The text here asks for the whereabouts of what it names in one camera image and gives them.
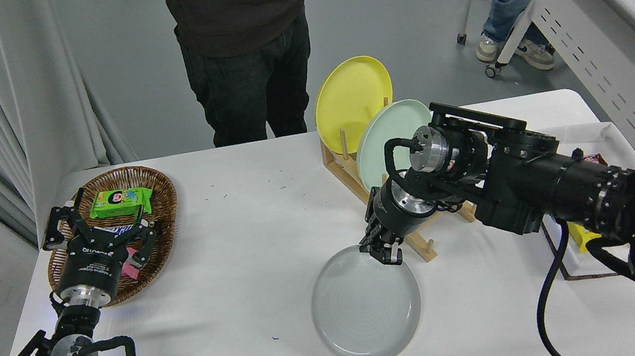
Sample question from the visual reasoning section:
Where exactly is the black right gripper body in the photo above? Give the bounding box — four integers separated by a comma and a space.
361, 180, 429, 248

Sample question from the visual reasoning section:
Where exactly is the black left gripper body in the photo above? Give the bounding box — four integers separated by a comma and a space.
48, 223, 147, 298

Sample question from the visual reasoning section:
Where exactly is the grey plate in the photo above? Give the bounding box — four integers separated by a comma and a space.
302, 236, 430, 356

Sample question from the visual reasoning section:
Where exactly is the wooden plate rack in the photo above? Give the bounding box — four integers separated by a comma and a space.
314, 86, 484, 277

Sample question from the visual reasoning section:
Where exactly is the mint green plate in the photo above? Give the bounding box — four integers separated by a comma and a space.
348, 96, 442, 192

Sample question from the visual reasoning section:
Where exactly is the yellow plate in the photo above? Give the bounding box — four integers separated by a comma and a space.
306, 51, 402, 159

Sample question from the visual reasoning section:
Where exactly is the brown wicker basket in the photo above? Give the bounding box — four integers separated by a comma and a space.
33, 159, 193, 316

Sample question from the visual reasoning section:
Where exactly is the blue white snack bar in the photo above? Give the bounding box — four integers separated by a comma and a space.
91, 218, 138, 240

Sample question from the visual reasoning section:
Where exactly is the green snack pack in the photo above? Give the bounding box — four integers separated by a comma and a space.
86, 183, 157, 224

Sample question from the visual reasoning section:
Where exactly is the pink snack packet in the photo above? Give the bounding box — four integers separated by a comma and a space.
117, 244, 150, 281

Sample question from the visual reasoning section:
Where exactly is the yellow snack pack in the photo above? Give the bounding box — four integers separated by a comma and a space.
567, 216, 604, 256

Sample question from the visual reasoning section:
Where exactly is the standing person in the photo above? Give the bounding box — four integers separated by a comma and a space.
140, 0, 330, 157

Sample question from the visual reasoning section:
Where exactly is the red snack bar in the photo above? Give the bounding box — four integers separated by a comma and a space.
580, 152, 608, 170

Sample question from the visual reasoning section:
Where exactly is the white rectangular tray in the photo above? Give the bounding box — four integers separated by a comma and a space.
530, 115, 635, 282

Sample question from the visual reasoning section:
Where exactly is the white wheeled chair frame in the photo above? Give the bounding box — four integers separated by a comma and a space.
450, 0, 578, 84

